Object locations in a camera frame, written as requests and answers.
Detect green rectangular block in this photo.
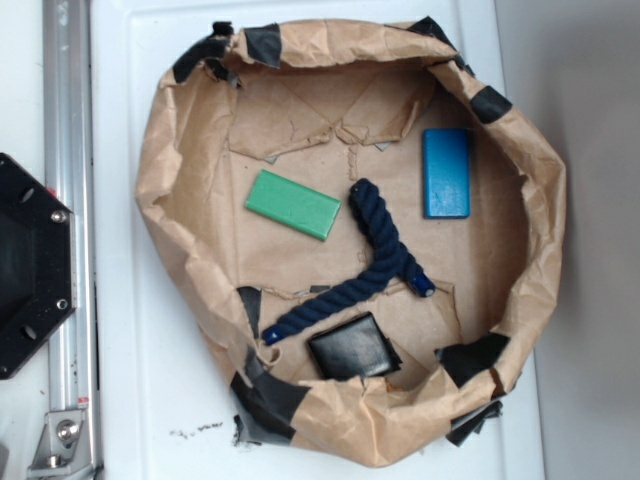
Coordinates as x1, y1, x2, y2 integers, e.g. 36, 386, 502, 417
245, 170, 342, 241

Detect black square block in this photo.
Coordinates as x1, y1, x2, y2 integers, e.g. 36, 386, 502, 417
307, 312, 402, 381

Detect blue rectangular block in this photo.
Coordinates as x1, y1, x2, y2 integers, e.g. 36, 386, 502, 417
423, 129, 471, 219

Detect brown paper bag tray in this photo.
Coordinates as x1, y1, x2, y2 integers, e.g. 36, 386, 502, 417
136, 19, 566, 467

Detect dark blue twisted rope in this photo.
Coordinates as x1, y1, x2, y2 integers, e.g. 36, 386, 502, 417
261, 177, 435, 347

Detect aluminium extrusion rail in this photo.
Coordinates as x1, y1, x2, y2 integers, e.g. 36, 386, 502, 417
43, 1, 104, 479

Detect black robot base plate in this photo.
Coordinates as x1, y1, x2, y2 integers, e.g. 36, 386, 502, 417
1, 154, 75, 380

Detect metal corner bracket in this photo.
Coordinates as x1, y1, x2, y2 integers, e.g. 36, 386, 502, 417
27, 409, 91, 479

